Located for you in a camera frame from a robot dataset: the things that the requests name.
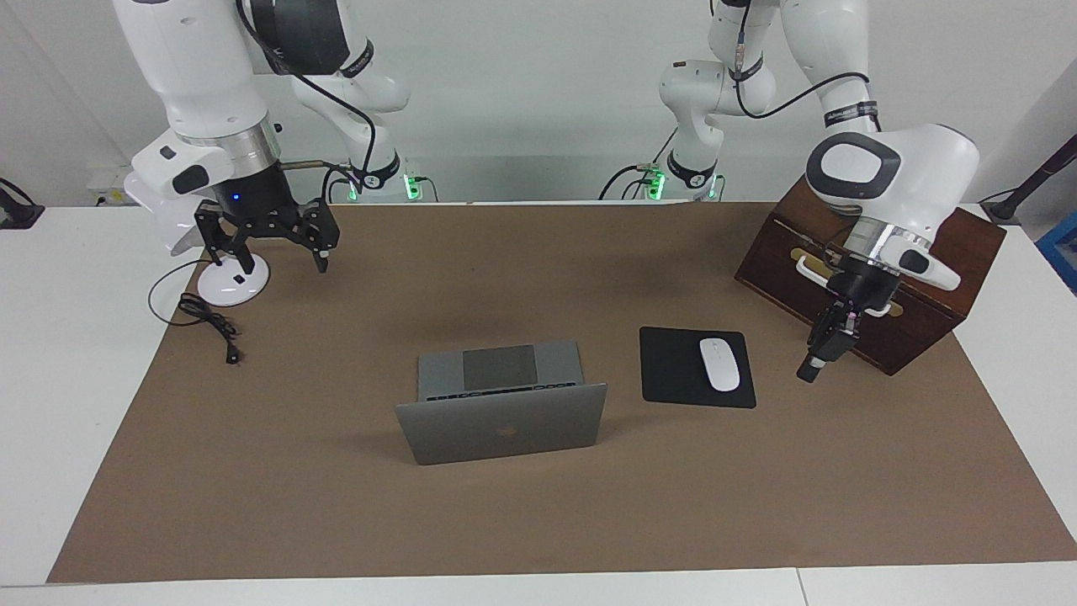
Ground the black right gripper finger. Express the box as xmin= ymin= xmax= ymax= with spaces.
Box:
xmin=268 ymin=199 xmax=341 ymax=275
xmin=194 ymin=202 xmax=258 ymax=275

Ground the grey Apple laptop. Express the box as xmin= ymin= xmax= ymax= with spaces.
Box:
xmin=395 ymin=339 xmax=608 ymax=466

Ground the white desk lamp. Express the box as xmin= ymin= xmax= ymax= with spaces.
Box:
xmin=124 ymin=168 xmax=271 ymax=308

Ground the dark brown wooden box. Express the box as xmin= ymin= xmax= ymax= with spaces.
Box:
xmin=735 ymin=146 xmax=1007 ymax=376

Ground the white computer mouse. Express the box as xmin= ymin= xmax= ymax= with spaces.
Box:
xmin=699 ymin=338 xmax=741 ymax=393

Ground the black mouse pad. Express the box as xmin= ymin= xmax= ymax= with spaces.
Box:
xmin=639 ymin=327 xmax=757 ymax=410

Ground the blue box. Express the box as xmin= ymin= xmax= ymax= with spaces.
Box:
xmin=1037 ymin=212 xmax=1077 ymax=295

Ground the black stand leg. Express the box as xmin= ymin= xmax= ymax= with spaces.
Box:
xmin=980 ymin=135 xmax=1077 ymax=226

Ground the large brown table mat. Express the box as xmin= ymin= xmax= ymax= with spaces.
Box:
xmin=46 ymin=202 xmax=1077 ymax=584

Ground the black arm base cable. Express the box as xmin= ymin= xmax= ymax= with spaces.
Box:
xmin=321 ymin=163 xmax=356 ymax=204
xmin=598 ymin=162 xmax=666 ymax=202

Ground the black lamp power cable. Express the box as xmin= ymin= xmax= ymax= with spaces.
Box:
xmin=148 ymin=257 xmax=243 ymax=365

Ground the black clamp mount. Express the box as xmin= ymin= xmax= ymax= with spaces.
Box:
xmin=0 ymin=178 xmax=45 ymax=230

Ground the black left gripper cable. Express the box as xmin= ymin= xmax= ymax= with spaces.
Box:
xmin=730 ymin=0 xmax=882 ymax=129

